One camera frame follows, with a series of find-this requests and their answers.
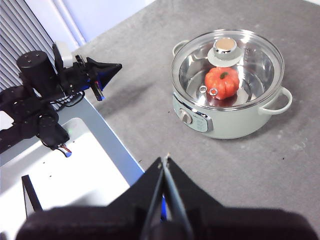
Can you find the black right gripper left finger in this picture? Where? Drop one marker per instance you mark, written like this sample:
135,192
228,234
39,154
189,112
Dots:
100,222

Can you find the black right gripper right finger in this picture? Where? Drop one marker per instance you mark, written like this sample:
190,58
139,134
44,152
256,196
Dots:
237,225

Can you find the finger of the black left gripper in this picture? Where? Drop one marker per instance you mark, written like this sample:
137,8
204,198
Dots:
105,68
105,80

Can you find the orange pumpkin with green stem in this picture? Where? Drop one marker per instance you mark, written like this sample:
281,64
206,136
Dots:
225,85

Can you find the glass lid with green knob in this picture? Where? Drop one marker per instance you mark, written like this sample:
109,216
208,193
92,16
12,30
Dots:
226,51

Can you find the pale green electric cooking pot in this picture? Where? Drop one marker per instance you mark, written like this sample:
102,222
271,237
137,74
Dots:
237,125

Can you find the grey ribbed panel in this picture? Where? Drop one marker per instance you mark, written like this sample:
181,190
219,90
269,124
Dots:
17,32

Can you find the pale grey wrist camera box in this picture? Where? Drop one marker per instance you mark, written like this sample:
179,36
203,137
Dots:
66,56

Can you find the black upright post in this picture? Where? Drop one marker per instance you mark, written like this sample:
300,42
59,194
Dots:
31,195

